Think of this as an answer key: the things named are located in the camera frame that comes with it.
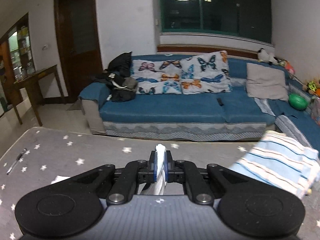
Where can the glass shelf cabinet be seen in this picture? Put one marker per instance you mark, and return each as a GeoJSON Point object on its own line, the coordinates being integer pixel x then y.
{"type": "Point", "coordinates": [17, 55]}

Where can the long butterfly print pillow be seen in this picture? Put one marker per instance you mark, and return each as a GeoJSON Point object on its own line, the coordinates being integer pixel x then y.
{"type": "Point", "coordinates": [152, 77]}

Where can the black bag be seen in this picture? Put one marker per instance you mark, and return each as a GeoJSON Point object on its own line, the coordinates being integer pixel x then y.
{"type": "Point", "coordinates": [121, 63]}

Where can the dark window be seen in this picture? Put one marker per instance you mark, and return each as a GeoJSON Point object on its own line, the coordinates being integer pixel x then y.
{"type": "Point", "coordinates": [215, 7]}

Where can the black and white plush toy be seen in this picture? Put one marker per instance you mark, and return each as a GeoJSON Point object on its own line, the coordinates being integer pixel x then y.
{"type": "Point", "coordinates": [262, 55]}

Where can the green ball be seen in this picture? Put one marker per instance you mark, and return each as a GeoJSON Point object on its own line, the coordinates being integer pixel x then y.
{"type": "Point", "coordinates": [298, 102]}

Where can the ballpoint pen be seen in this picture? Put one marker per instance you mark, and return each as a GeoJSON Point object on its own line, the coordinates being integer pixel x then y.
{"type": "Point", "coordinates": [17, 160]}

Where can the grey pillow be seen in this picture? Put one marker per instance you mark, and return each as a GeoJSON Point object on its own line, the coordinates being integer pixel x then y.
{"type": "Point", "coordinates": [266, 82]}

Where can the wooden wall rail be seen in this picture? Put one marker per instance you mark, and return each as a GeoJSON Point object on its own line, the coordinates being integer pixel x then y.
{"type": "Point", "coordinates": [200, 48]}

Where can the blue striped folded cloth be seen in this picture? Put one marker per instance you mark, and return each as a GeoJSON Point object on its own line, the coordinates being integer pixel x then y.
{"type": "Point", "coordinates": [275, 160]}

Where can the pink plush toy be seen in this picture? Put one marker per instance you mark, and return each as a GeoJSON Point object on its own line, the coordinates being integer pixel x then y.
{"type": "Point", "coordinates": [290, 67]}

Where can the brown wooden door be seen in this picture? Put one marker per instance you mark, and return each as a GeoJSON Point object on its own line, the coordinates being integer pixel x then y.
{"type": "Point", "coordinates": [77, 42]}

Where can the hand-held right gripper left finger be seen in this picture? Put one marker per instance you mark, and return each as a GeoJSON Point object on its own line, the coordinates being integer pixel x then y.
{"type": "Point", "coordinates": [155, 166]}

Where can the white polka dot pants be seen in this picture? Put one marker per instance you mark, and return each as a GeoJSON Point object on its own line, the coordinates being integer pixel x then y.
{"type": "Point", "coordinates": [160, 160]}

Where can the black remote control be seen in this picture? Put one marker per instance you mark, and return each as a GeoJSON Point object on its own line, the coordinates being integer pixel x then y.
{"type": "Point", "coordinates": [220, 101]}

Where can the grey star tablecloth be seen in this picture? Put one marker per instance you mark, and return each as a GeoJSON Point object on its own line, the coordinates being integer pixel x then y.
{"type": "Point", "coordinates": [75, 150]}

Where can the square butterfly print pillow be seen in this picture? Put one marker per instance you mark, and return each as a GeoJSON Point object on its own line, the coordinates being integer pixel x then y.
{"type": "Point", "coordinates": [207, 72]}

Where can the wooden desk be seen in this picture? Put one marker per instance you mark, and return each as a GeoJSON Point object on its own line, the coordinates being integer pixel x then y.
{"type": "Point", "coordinates": [37, 75]}

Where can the black bag and clothes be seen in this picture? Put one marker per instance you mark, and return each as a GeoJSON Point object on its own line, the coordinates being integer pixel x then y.
{"type": "Point", "coordinates": [123, 91]}

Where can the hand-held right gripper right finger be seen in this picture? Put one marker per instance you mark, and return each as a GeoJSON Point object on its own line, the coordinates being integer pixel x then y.
{"type": "Point", "coordinates": [168, 167]}

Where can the blue sofa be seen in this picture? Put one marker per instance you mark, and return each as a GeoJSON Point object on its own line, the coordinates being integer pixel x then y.
{"type": "Point", "coordinates": [162, 107]}

